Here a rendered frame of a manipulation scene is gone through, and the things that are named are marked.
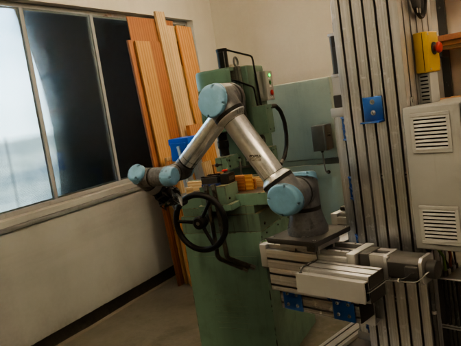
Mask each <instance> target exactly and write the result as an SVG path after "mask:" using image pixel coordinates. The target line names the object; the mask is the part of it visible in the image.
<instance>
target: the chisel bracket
mask: <svg viewBox="0 0 461 346"><path fill-rule="evenodd" d="M238 157H239V155H238V154H230V155H227V156H222V157H218V158H215V163H218V164H222V165H221V166H219V167H217V168H216V169H217V172H221V171H222V170H225V169H227V170H228V171H227V172H229V170H232V169H235V168H238V167H239V162H237V160H236V159H238Z"/></svg>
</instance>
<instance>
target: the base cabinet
mask: <svg viewBox="0 0 461 346"><path fill-rule="evenodd" d="M288 222H289V216H283V217H281V218H279V219H278V220H277V221H276V222H274V223H272V224H271V225H270V226H269V227H267V228H265V229H264V230H263V231H259V232H232V233H228V235H227V237H226V242H227V247H228V253H229V256H230V257H234V258H235V259H239V260H241V261H244V262H247V263H249V264H253V265H255V266H256V268H255V270H251V269H248V272H244V271H242V270H240V269H238V268H235V267H232V266H229V265H228V264H225V263H222V262H220V261H218V259H217V258H216V256H215V252H214V251H212V252H209V253H200V252H197V251H194V250H192V249H190V248H189V247H187V246H186V245H185V246H186V251H187V259H188V264H189V272H190V276H191V284H192V289H193V297H194V301H195V306H196V314H197V319H198V327H199V331H200V340H201V344H202V346H299V345H300V344H301V342H302V341H303V339H304V338H305V337H306V335H307V334H308V332H309V331H310V329H311V328H312V327H313V325H314V323H315V322H316V318H315V314H312V313H308V312H300V311H297V310H290V309H287V308H283V307H282V304H281V294H280V291H278V290H273V289H272V287H271V281H270V272H269V268H263V266H262V263H261V254H260V248H259V243H260V241H262V240H263V239H264V238H268V237H270V236H272V235H275V234H278V233H280V232H282V231H284V230H287V227H288ZM184 235H185V237H186V238H187V239H188V240H189V241H190V242H192V243H194V244H195V245H198V246H211V243H210V241H209V239H208V238H207V236H206V234H205V233H184Z"/></svg>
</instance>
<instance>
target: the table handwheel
mask: <svg viewBox="0 0 461 346"><path fill-rule="evenodd" d="M192 198H203V199H205V200H207V204H206V207H205V208H204V211H203V213H202V215H201V216H198V217H196V218H194V219H193V220H179V215H180V210H181V208H182V207H180V206H179V205H176V210H174V227H175V230H176V233H177V235H178V237H179V238H180V240H181V241H182V242H183V243H184V244H185V245H186V246H187V247H189V248H190V249H192V250H194V251H197V252H200V253H209V252H212V251H215V250H216V249H218V248H220V247H221V245H223V243H224V241H225V240H226V237H227V235H228V217H227V215H226V212H225V210H224V208H223V206H222V205H221V204H220V202H219V201H218V200H217V199H216V198H214V197H213V196H211V195H209V194H206V193H204V192H191V193H189V194H187V195H185V196H183V197H182V200H190V199H192ZM211 203H212V204H213V205H214V206H215V207H216V208H217V210H218V211H219V213H220V215H221V218H222V234H221V236H220V238H219V240H218V241H217V242H216V243H214V241H213V239H212V238H211V236H210V235H209V232H208V231H207V230H206V226H207V225H208V222H209V216H208V214H207V215H206V213H207V210H208V208H209V206H210V204H211ZM213 218H214V219H216V218H217V216H216V211H213ZM180 223H184V224H193V226H194V227H195V228H196V229H197V230H201V229H202V230H203V231H204V233H205V234H206V236H207V238H208V239H209V241H210V243H211V246H198V245H195V244H194V243H192V242H190V241H189V240H188V239H187V238H186V237H185V235H184V233H183V232H182V229H181V228H180Z"/></svg>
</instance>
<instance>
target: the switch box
mask: <svg viewBox="0 0 461 346"><path fill-rule="evenodd" d="M256 74H257V81H258V85H259V91H260V96H261V101H268V100H275V96H274V94H273V97H271V96H272V95H271V93H270V91H271V90H273V91H274V87H273V81H272V72H271V71H258V72H256ZM268 74H270V77H269V76H268ZM268 78H270V79H268ZM269 80H271V82H272V83H271V84H269ZM269 85H271V87H270V86H269Z"/></svg>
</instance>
